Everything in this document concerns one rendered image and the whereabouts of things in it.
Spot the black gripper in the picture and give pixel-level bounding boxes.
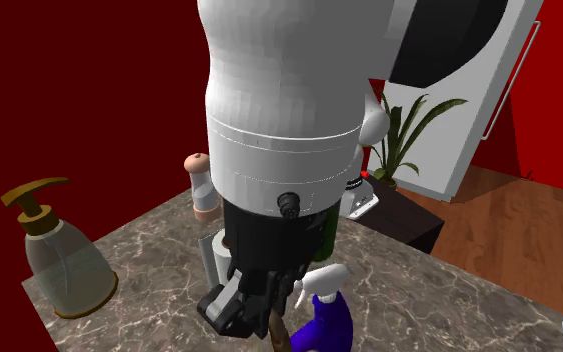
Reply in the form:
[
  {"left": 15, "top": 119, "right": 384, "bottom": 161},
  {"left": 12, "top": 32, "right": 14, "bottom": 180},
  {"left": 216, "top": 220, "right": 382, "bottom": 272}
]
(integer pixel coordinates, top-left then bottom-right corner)
[{"left": 196, "top": 198, "right": 334, "bottom": 340}]

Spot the blue spray bottle white trigger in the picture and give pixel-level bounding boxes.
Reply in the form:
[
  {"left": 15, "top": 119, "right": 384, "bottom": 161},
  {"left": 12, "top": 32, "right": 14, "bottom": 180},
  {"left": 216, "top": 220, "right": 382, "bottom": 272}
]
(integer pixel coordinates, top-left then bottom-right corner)
[{"left": 288, "top": 263, "right": 356, "bottom": 352}]

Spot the dark green bottle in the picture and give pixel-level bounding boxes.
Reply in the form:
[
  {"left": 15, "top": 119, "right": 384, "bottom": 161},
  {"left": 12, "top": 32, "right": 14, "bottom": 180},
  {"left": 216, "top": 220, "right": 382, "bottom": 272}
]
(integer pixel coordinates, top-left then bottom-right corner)
[{"left": 311, "top": 201, "right": 342, "bottom": 263}]

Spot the clear grinder with wooden top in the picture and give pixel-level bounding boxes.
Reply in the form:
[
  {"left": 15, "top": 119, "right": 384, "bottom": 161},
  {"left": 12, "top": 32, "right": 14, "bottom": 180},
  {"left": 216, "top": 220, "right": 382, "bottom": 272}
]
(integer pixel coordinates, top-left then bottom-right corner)
[{"left": 183, "top": 152, "right": 224, "bottom": 224}]

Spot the clear soap dispenser gold pump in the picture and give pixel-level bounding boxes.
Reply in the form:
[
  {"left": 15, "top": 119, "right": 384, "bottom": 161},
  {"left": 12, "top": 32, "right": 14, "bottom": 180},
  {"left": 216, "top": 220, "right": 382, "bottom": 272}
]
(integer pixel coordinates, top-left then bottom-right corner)
[{"left": 0, "top": 176, "right": 119, "bottom": 321}]

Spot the green potted plant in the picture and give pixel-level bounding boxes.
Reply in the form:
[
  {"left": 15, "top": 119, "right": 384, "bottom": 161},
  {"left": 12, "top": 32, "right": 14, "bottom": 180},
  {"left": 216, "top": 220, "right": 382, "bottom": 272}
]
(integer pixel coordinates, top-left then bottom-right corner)
[{"left": 368, "top": 89, "right": 470, "bottom": 190}]

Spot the white refrigerator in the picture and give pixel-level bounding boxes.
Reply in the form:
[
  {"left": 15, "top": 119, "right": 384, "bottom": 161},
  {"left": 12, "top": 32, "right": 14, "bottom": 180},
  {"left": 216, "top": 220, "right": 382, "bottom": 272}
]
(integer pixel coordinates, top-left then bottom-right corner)
[{"left": 367, "top": 0, "right": 546, "bottom": 204}]

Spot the brown rounded handle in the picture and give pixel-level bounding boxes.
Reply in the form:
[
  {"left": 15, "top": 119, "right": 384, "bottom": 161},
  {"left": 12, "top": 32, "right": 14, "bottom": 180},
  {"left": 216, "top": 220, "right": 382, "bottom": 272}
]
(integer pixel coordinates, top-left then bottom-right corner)
[{"left": 268, "top": 308, "right": 293, "bottom": 352}]

